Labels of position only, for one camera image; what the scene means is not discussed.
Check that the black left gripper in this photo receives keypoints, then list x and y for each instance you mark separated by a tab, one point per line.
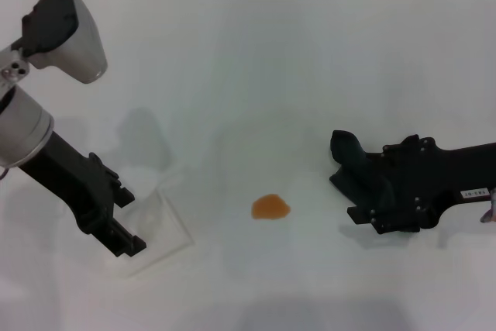
77	187

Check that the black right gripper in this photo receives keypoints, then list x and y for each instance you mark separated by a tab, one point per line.
457	168

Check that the dark blue rag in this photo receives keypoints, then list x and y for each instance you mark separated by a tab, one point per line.
352	168

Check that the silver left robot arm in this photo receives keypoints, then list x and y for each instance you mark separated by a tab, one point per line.
19	129

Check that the brown water stain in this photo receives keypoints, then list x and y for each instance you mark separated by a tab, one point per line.
270	207

